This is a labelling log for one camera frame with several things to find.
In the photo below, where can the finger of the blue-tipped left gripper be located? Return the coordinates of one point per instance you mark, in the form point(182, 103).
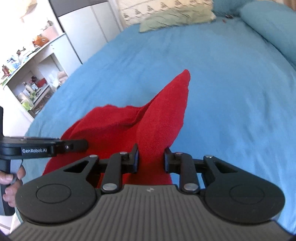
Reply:
point(66, 146)

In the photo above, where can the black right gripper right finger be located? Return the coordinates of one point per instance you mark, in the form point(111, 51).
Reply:
point(182, 164)

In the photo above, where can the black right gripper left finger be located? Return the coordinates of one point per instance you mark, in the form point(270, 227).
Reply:
point(115, 166)

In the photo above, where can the red knitted garment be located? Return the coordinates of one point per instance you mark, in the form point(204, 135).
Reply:
point(153, 127)

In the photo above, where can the person's left hand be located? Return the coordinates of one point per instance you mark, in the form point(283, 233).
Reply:
point(9, 195)

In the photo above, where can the white desk shelf unit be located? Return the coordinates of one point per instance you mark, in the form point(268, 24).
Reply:
point(56, 55)

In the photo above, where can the red box on shelf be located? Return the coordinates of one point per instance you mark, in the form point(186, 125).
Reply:
point(40, 83)

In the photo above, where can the blue bed sheet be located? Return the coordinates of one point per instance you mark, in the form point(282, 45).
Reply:
point(241, 105)

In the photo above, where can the orange plush toy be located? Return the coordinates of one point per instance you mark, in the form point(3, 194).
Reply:
point(40, 41)

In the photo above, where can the white wardrobe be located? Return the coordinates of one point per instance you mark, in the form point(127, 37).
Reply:
point(89, 25)

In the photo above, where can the cream quilted headboard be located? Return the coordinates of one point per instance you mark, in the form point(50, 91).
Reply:
point(134, 12)

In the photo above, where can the green pillow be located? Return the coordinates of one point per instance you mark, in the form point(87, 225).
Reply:
point(177, 17)

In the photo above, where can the dark teal pillow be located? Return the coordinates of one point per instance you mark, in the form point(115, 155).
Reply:
point(228, 7)

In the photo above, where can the light blue bolster pillow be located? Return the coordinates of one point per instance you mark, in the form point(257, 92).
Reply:
point(275, 22)

